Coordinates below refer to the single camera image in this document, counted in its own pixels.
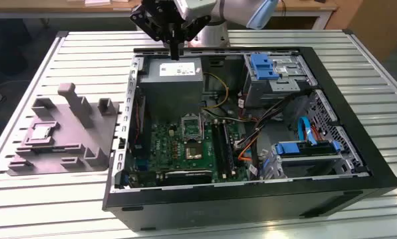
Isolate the black PC case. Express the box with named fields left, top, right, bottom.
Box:
left=101, top=46, right=397, bottom=232

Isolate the black graphics card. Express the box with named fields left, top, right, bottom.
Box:
left=157, top=169, right=216, bottom=187

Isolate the orange wire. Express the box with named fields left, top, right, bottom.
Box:
left=237, top=145, right=255, bottom=164

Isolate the black RAM slot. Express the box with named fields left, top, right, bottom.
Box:
left=212, top=119, right=228, bottom=176
left=219, top=119, right=239, bottom=176

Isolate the RAM stick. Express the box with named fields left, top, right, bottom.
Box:
left=31, top=146, right=70, bottom=153

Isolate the blue disk carrier with disk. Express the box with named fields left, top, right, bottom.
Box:
left=275, top=140, right=343, bottom=157

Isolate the grey parts rack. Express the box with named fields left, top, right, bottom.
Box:
left=6, top=83, right=124, bottom=177

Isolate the green motherboard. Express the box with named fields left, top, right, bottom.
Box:
left=129, top=117, right=253, bottom=188

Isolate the wooden cabinet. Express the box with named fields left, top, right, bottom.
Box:
left=347, top=0, right=397, bottom=64

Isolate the CPU socket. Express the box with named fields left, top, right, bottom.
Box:
left=184, top=142, right=205, bottom=160

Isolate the wooden desk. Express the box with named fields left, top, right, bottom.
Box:
left=0, top=0, right=340, bottom=32

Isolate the silver CPU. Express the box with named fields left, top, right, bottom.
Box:
left=31, top=125, right=54, bottom=140

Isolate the blue drive carrier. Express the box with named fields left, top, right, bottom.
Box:
left=251, top=53, right=280, bottom=81

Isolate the black case fan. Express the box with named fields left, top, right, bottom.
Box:
left=132, top=87, right=148, bottom=157

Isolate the black office chair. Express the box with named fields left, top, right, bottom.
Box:
left=0, top=18, right=52, bottom=78

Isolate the silver disk bay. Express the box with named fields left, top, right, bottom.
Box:
left=260, top=140, right=370, bottom=180
left=244, top=52, right=319, bottom=108

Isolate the grey power supply unit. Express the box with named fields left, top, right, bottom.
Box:
left=137, top=57, right=207, bottom=118

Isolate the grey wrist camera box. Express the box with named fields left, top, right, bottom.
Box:
left=173, top=0, right=217, bottom=25

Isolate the yellow wire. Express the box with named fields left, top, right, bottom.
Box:
left=201, top=72, right=231, bottom=110

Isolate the blue flat wire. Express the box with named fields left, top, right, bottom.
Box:
left=297, top=116, right=319, bottom=146

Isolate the white box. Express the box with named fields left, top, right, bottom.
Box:
left=85, top=0, right=113, bottom=7

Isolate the black wire bundle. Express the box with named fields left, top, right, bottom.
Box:
left=235, top=86, right=319, bottom=150

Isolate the thin metal locking lever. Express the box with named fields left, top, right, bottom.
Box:
left=201, top=109, right=208, bottom=143

